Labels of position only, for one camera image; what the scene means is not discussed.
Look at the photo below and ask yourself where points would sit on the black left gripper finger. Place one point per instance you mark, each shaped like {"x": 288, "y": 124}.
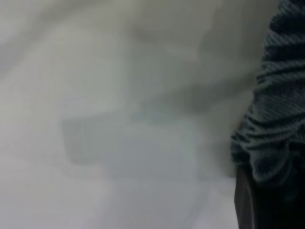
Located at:
{"x": 245, "y": 205}

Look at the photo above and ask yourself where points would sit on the blue denim jeans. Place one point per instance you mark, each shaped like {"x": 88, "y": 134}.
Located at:
{"x": 281, "y": 95}

